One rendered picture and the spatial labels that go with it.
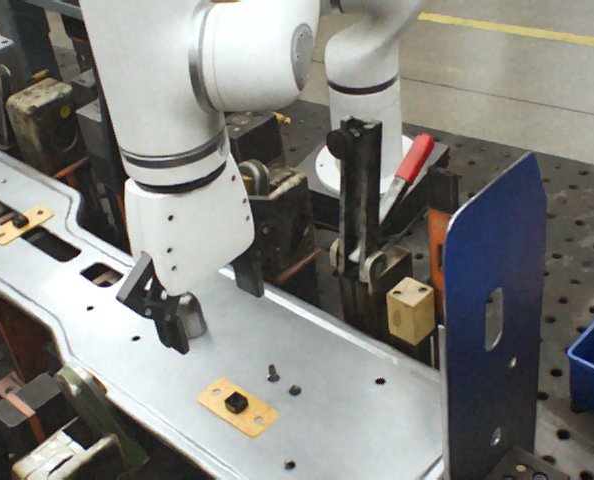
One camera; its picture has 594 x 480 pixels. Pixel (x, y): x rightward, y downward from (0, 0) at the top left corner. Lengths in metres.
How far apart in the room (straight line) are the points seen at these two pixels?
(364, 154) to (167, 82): 0.29
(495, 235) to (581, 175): 1.17
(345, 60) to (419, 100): 2.04
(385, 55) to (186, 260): 0.77
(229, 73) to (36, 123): 0.76
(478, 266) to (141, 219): 0.28
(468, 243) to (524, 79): 3.05
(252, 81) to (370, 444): 0.37
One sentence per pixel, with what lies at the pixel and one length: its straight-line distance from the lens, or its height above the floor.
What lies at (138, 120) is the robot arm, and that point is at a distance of 0.66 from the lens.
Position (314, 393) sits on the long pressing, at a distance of 0.89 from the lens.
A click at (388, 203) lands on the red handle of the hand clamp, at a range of 0.95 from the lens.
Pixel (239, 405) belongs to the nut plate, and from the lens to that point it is 0.88.
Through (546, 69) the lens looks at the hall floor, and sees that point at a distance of 3.66.
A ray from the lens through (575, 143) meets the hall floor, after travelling 3.19.
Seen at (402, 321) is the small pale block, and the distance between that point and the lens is 0.90.
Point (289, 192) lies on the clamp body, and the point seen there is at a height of 1.06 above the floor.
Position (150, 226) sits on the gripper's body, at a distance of 0.71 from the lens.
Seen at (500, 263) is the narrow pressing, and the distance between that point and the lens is 0.59.
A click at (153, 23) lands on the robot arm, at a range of 0.63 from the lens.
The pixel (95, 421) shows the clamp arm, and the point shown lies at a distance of 0.83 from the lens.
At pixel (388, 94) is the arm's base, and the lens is 1.48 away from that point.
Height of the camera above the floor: 1.64
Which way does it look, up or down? 36 degrees down
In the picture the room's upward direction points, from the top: 9 degrees counter-clockwise
